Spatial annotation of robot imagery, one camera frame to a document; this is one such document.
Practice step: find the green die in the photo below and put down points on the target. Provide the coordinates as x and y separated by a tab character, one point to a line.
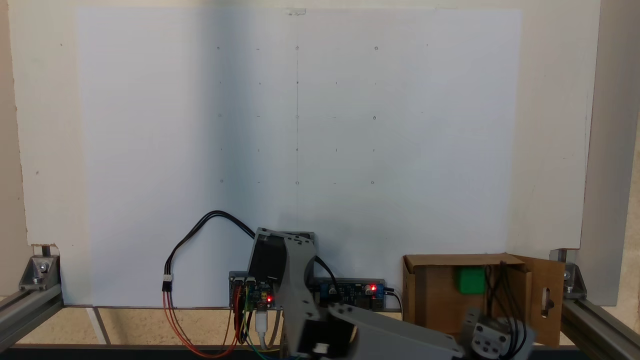
470	280

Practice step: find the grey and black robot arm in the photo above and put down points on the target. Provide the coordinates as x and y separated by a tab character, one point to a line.
300	280

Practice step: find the open cardboard box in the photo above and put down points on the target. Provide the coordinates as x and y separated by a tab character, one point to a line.
435	295

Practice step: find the blue circuit board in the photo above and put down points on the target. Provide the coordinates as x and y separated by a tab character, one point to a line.
350	292

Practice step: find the metal corner bracket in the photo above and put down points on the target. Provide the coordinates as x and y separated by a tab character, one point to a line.
570	272
39	267

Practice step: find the aluminium frame rail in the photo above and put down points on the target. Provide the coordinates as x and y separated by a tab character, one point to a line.
600	325
27	312

